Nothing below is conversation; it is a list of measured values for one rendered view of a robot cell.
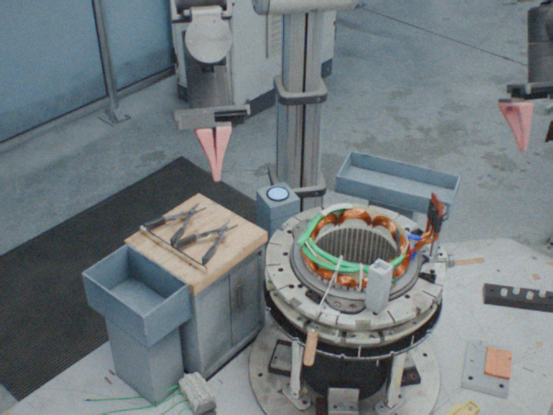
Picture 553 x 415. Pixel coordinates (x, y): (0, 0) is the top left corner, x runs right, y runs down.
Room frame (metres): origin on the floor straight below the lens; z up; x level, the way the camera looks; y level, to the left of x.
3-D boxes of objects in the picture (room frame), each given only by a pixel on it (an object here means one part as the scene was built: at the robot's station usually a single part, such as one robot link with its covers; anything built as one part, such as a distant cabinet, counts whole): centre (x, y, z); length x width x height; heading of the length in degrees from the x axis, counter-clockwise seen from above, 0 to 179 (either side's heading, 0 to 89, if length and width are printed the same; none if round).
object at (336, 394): (0.84, -0.14, 0.85); 0.06 x 0.04 x 0.05; 89
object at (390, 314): (0.96, -0.15, 1.09); 0.32 x 0.32 x 0.01
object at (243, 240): (1.05, 0.14, 1.05); 0.20 x 0.19 x 0.02; 139
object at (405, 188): (1.25, -0.28, 0.92); 0.25 x 0.11 x 0.28; 68
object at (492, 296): (1.16, -0.57, 0.79); 0.15 x 0.05 x 0.02; 80
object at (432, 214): (0.94, -0.28, 1.21); 0.04 x 0.04 x 0.03; 47
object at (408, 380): (0.95, -0.27, 0.81); 0.08 x 0.05 x 0.01; 11
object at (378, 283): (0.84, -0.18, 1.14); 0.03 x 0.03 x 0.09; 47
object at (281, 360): (0.96, -0.03, 0.83); 0.05 x 0.04 x 0.02; 165
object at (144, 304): (0.94, 0.24, 0.92); 0.17 x 0.11 x 0.28; 49
